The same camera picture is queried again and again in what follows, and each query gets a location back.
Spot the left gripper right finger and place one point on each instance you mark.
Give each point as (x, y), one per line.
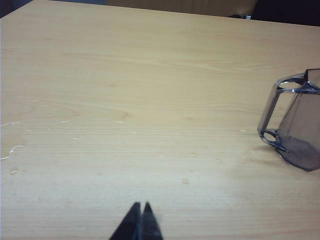
(151, 227)

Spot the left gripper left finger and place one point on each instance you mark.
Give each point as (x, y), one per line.
(128, 227)

